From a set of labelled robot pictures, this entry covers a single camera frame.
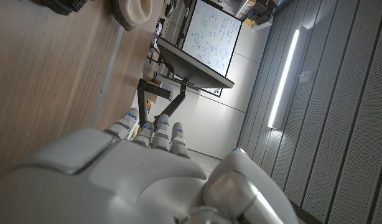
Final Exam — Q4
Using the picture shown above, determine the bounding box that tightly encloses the black power cord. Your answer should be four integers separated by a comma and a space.
29, 0, 89, 16

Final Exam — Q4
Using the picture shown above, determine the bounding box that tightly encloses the long ceiling light bar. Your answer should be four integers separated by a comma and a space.
267, 26, 309, 130

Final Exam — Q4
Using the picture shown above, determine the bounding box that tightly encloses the whiteboard with writing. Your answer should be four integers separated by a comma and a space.
181, 0, 243, 97

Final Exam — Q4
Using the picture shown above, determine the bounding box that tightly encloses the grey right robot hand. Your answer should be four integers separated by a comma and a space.
0, 107, 299, 224

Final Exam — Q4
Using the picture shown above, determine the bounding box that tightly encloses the black computer monitor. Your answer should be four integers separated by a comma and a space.
156, 36, 235, 90

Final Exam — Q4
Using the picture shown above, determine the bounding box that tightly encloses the white shelf cabinet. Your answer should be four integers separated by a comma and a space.
234, 0, 291, 31

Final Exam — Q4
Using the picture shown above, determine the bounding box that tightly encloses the beige plaid scarf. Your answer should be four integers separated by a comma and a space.
111, 0, 154, 32

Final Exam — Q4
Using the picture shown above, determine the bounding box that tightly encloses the white game controller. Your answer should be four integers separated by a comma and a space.
150, 19, 164, 54

